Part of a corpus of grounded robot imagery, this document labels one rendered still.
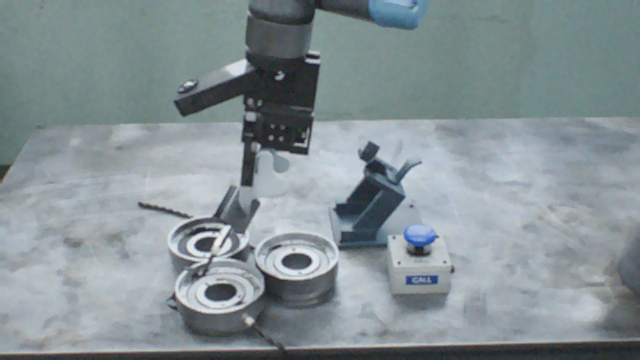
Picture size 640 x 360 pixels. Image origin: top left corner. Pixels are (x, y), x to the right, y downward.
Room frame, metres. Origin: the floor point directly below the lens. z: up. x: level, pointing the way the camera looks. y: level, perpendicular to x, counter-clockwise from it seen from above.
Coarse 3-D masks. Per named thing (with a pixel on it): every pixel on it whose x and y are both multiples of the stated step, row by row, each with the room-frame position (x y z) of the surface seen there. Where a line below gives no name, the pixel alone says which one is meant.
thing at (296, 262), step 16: (272, 240) 0.87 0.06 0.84; (288, 240) 0.87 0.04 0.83; (304, 240) 0.88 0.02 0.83; (320, 240) 0.87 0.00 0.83; (256, 256) 0.82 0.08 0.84; (288, 256) 0.85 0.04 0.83; (304, 256) 0.85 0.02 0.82; (336, 256) 0.82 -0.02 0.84; (288, 272) 0.80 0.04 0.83; (304, 272) 0.80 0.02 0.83; (320, 272) 0.79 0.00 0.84; (336, 272) 0.81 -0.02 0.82; (272, 288) 0.78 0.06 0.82; (288, 288) 0.78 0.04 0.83; (304, 288) 0.78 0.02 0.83; (320, 288) 0.79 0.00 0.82
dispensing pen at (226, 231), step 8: (232, 192) 0.86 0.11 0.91; (224, 200) 0.86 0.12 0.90; (224, 208) 0.85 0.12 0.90; (216, 216) 0.84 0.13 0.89; (224, 224) 0.84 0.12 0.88; (224, 232) 0.83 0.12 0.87; (216, 240) 0.83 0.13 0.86; (224, 240) 0.83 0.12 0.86; (216, 248) 0.82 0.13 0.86; (208, 264) 0.81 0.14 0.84
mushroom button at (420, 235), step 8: (416, 224) 0.84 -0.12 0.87; (408, 232) 0.83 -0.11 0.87; (416, 232) 0.83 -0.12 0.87; (424, 232) 0.83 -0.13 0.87; (432, 232) 0.83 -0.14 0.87; (408, 240) 0.82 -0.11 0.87; (416, 240) 0.81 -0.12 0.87; (424, 240) 0.81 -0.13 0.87; (432, 240) 0.82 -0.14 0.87; (416, 248) 0.83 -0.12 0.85
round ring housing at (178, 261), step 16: (192, 224) 0.91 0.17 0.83; (208, 224) 0.91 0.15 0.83; (176, 240) 0.87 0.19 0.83; (192, 240) 0.87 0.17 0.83; (208, 240) 0.89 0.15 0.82; (240, 240) 0.87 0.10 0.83; (176, 256) 0.83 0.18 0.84; (208, 256) 0.84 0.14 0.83; (224, 256) 0.82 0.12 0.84; (240, 256) 0.84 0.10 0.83
